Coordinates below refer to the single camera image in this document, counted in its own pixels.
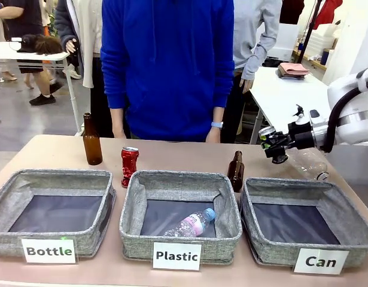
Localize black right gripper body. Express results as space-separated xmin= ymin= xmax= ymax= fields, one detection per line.
xmin=288 ymin=121 xmax=318 ymax=149

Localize silver aluminium can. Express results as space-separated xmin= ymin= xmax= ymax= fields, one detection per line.
xmin=258 ymin=126 xmax=276 ymax=143

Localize clear crushed plastic bottle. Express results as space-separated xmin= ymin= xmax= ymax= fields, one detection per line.
xmin=287 ymin=148 xmax=330 ymax=182

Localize short brown glass bottle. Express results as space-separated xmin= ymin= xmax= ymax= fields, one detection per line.
xmin=227 ymin=150 xmax=245 ymax=193

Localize red crushed can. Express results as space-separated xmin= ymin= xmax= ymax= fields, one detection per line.
xmin=120 ymin=146 xmax=140 ymax=188

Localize tall brown glass bottle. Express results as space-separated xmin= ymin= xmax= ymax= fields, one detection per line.
xmin=83 ymin=112 xmax=104 ymax=166

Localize person's right forearm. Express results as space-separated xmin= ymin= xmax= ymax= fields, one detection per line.
xmin=100 ymin=56 xmax=127 ymax=129

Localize person's left forearm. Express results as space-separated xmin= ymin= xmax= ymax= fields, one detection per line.
xmin=212 ymin=56 xmax=235 ymax=124

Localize grey fabric basket Can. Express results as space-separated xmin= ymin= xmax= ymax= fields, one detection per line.
xmin=239 ymin=177 xmax=368 ymax=268

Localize white Can label card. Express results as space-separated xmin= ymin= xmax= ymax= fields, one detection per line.
xmin=293 ymin=248 xmax=350 ymax=275

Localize grey fabric basket Plastic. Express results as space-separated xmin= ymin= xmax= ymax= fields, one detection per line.
xmin=119 ymin=170 xmax=243 ymax=265

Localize grey fabric basket Bottle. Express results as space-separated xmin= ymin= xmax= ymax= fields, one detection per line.
xmin=0 ymin=169 xmax=117 ymax=258

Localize person's left hand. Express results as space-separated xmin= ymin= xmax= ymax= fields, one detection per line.
xmin=205 ymin=127 xmax=222 ymax=144

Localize large white table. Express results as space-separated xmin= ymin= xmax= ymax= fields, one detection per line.
xmin=248 ymin=66 xmax=330 ymax=145

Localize brown folded cloth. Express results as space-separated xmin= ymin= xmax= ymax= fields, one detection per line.
xmin=278 ymin=71 xmax=306 ymax=81

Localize pink folded cloth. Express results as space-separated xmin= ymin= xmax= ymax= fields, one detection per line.
xmin=278 ymin=62 xmax=310 ymax=76

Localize white cabinet box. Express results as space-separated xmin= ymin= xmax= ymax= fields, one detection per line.
xmin=261 ymin=23 xmax=300 ymax=62

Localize white storage boxes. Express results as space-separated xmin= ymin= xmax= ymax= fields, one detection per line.
xmin=303 ymin=23 xmax=342 ymax=58

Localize black stand pole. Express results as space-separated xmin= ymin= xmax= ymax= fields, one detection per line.
xmin=297 ymin=0 xmax=324 ymax=64

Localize pink-labelled plastic water bottle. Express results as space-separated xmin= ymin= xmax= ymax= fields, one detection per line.
xmin=163 ymin=207 xmax=217 ymax=237

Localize person in grey hoodie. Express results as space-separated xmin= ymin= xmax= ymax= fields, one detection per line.
xmin=224 ymin=0 xmax=283 ymax=144

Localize red hanging garment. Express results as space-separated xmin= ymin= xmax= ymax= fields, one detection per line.
xmin=312 ymin=0 xmax=343 ymax=30

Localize person in blue hoodie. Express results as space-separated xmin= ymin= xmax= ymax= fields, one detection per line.
xmin=100 ymin=0 xmax=235 ymax=143

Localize white Plastic label card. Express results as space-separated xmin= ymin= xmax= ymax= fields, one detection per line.
xmin=152 ymin=242 xmax=202 ymax=271

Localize person in white long vest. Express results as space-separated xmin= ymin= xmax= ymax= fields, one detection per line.
xmin=54 ymin=0 xmax=104 ymax=138

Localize white Bottle label card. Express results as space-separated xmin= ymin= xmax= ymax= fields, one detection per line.
xmin=21 ymin=238 xmax=77 ymax=264

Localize dark furry bag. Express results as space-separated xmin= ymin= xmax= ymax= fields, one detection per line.
xmin=17 ymin=33 xmax=63 ymax=56

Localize white folding table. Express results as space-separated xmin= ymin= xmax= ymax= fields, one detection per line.
xmin=0 ymin=41 xmax=83 ymax=135

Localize person in black shorts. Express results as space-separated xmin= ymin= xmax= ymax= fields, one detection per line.
xmin=0 ymin=0 xmax=65 ymax=106

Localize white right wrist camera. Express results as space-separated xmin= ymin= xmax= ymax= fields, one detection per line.
xmin=294 ymin=104 xmax=328 ymax=128

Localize black cable hose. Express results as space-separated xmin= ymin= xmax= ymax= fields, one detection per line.
xmin=322 ymin=85 xmax=363 ymax=154

